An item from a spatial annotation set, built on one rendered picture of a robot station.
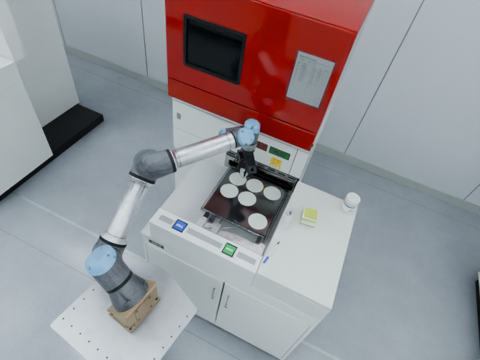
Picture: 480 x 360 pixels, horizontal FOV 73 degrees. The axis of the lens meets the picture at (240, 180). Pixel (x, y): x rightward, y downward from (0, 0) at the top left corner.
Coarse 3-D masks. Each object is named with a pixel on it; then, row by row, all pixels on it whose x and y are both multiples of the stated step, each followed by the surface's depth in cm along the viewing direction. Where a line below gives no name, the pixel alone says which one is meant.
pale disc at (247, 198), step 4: (244, 192) 179; (248, 192) 180; (240, 196) 177; (244, 196) 177; (248, 196) 178; (252, 196) 178; (240, 200) 175; (244, 200) 176; (248, 200) 176; (252, 200) 176; (244, 204) 174; (248, 204) 174; (252, 204) 174
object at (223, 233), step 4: (208, 224) 165; (212, 224) 165; (220, 232) 163; (224, 232) 163; (228, 232) 163; (224, 236) 161; (228, 236) 162; (232, 236) 162; (236, 236) 162; (232, 240) 161; (236, 240) 161; (240, 240) 161; (244, 240) 162; (240, 244) 160; (244, 244) 160; (248, 244) 160; (252, 244) 161; (256, 244) 161; (248, 248) 159; (252, 248) 159; (256, 248) 160
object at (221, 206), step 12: (228, 180) 184; (216, 192) 177; (240, 192) 179; (252, 192) 180; (216, 204) 171; (228, 204) 172; (240, 204) 173; (264, 204) 176; (276, 204) 177; (228, 216) 167; (240, 216) 168; (252, 228) 164; (264, 228) 166
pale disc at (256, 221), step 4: (252, 216) 169; (256, 216) 170; (260, 216) 170; (264, 216) 170; (252, 220) 168; (256, 220) 168; (260, 220) 168; (264, 220) 169; (252, 224) 166; (256, 224) 166; (260, 224) 167; (264, 224) 167; (256, 228) 165; (260, 228) 165
